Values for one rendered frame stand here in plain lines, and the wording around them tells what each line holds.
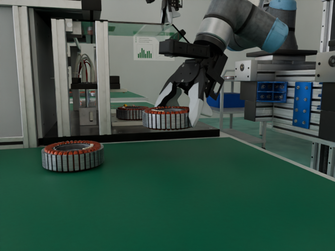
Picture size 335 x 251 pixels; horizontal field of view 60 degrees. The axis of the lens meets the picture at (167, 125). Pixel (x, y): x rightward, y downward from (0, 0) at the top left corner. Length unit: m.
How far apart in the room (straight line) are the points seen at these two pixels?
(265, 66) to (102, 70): 0.81
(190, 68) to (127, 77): 5.70
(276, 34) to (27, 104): 0.60
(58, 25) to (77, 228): 0.53
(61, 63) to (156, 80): 5.70
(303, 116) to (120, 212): 0.98
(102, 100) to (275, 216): 0.52
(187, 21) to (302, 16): 2.94
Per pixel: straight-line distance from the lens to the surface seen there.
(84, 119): 0.92
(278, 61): 1.41
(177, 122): 0.55
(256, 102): 1.34
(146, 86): 6.38
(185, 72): 0.63
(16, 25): 0.76
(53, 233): 0.35
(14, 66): 0.76
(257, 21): 0.72
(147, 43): 6.42
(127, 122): 0.89
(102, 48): 0.76
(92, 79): 0.92
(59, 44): 0.76
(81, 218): 0.37
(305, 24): 8.17
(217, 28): 0.66
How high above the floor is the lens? 0.91
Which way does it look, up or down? 9 degrees down
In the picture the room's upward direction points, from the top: straight up
